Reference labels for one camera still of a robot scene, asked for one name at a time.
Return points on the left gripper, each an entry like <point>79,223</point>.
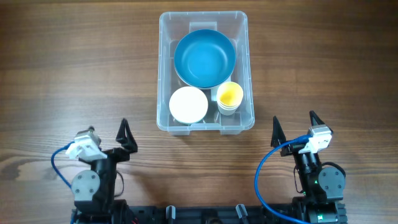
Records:
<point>113,154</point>

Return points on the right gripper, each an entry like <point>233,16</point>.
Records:
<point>294,149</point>

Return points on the yellow cup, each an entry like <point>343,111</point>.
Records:
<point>229,95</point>

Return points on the pink bowl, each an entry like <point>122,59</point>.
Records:
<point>188,104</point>

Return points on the dark blue bowl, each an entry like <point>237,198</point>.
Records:
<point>205,50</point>

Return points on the light blue bowl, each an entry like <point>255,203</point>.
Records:
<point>187,124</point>

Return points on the pink cup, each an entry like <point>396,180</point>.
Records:
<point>227,110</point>

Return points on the cream plate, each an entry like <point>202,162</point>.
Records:
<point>203,80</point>

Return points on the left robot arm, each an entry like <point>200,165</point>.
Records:
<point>94,189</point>

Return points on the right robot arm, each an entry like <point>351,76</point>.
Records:
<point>322,183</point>

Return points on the clear plastic storage container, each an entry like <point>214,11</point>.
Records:
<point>173,26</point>

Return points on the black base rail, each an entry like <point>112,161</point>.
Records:
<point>273,213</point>

